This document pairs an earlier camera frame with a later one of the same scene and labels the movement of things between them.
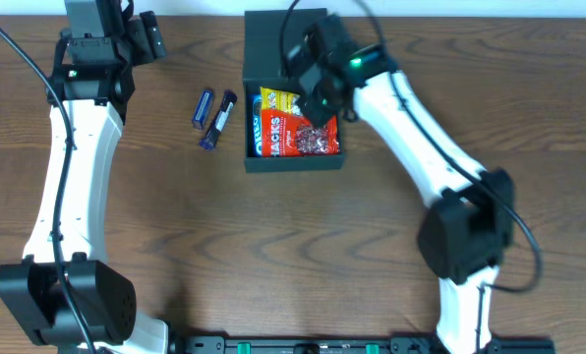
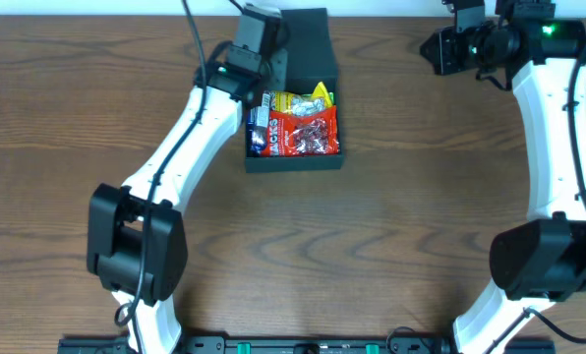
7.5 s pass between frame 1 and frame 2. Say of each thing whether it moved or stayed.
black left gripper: moved
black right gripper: moved
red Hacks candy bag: stayed
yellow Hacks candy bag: stayed
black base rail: stayed
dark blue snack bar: moved
